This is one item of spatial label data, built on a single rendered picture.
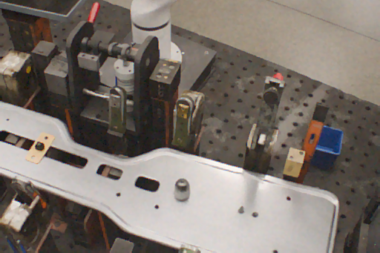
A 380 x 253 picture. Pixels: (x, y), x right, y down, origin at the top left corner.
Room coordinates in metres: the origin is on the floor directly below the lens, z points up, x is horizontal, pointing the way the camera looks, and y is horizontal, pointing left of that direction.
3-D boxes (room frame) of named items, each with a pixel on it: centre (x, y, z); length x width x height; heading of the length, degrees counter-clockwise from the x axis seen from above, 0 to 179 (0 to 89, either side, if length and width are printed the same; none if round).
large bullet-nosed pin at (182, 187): (0.54, 0.01, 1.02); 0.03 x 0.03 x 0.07
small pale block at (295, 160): (0.60, -0.22, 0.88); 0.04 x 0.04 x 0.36; 74
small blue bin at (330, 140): (0.88, -0.39, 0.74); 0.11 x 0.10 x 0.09; 74
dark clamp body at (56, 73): (0.83, 0.32, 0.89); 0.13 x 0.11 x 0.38; 164
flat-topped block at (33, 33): (1.02, 0.47, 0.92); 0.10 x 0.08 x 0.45; 74
